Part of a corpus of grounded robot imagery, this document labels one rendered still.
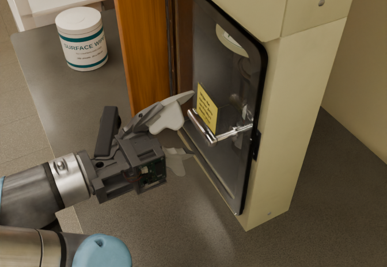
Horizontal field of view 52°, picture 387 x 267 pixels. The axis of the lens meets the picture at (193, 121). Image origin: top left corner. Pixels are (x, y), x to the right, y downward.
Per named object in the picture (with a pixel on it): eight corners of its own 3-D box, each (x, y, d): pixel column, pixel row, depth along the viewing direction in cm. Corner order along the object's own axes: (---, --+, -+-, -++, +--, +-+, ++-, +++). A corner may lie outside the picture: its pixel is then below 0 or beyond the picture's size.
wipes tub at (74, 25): (101, 43, 132) (93, 2, 121) (114, 64, 124) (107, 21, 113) (61, 54, 127) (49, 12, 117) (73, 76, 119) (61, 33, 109)
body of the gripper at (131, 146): (171, 182, 64) (99, 212, 60) (150, 147, 70) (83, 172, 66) (169, 151, 59) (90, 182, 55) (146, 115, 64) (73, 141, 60)
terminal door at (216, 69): (177, 122, 98) (170, -38, 70) (241, 218, 79) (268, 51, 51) (174, 123, 98) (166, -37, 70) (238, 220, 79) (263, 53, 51)
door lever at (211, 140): (211, 109, 73) (211, 98, 71) (238, 142, 67) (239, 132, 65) (185, 117, 71) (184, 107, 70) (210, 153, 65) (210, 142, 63)
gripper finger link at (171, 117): (209, 110, 60) (166, 151, 62) (191, 88, 64) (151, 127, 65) (198, 101, 58) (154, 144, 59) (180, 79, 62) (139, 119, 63)
